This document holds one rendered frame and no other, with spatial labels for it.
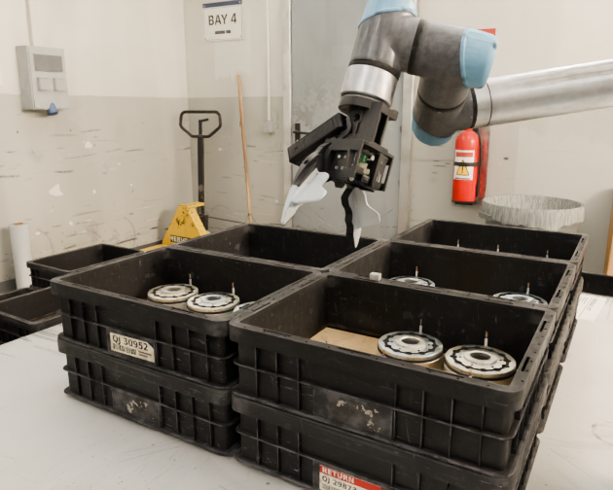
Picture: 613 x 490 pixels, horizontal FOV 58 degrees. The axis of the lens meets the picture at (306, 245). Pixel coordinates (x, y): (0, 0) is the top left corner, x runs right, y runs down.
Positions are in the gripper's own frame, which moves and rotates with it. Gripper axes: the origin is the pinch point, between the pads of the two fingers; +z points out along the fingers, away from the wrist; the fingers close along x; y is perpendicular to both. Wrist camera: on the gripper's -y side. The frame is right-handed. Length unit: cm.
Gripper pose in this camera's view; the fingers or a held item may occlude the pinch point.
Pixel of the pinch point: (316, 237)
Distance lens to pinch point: 80.3
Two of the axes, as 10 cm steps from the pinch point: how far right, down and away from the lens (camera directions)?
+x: 7.0, 2.1, 6.8
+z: -2.7, 9.6, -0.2
